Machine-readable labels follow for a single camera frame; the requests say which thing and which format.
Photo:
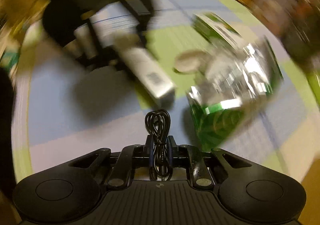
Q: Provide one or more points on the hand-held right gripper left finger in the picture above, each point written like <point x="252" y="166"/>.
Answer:
<point x="149" y="151"/>

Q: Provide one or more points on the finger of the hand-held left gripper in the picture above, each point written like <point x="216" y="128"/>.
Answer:
<point x="138" y="6"/>

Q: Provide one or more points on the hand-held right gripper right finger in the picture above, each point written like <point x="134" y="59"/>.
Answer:
<point x="172" y="147"/>

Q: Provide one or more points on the plaid covered desktop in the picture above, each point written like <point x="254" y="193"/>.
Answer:
<point x="62" y="115"/>

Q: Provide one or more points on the shiny green plastic packet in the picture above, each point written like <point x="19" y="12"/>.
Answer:
<point x="225" y="95"/>

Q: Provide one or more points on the white round lid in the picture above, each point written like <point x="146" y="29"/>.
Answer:
<point x="188" y="62"/>

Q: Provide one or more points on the small green and white box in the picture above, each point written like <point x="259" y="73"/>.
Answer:
<point x="215" y="27"/>

